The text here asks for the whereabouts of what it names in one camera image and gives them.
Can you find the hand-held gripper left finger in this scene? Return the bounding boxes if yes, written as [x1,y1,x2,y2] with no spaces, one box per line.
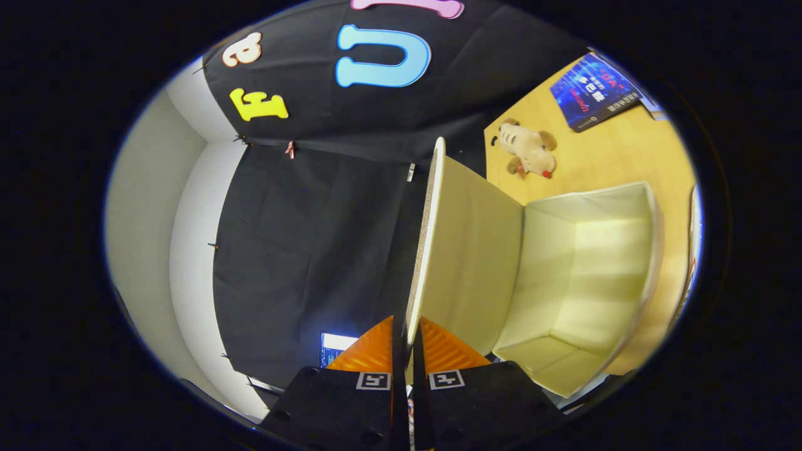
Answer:
[260,315,409,451]

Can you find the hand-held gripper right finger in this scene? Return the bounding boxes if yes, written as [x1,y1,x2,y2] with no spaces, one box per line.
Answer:
[410,316,565,451]

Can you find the beige fabric storage box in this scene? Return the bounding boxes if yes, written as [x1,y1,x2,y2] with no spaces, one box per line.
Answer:
[404,137,665,399]

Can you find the computer monitor screen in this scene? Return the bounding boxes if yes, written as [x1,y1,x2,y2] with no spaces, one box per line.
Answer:
[320,332,359,369]

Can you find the black backdrop cloth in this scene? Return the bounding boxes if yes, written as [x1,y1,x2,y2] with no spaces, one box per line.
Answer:
[200,0,590,389]

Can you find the tan plush dog toy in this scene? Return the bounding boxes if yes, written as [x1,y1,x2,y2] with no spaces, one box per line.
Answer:
[491,118,558,180]

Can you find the dark blue book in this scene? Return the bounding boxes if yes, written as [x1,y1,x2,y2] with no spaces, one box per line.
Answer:
[549,51,643,133]

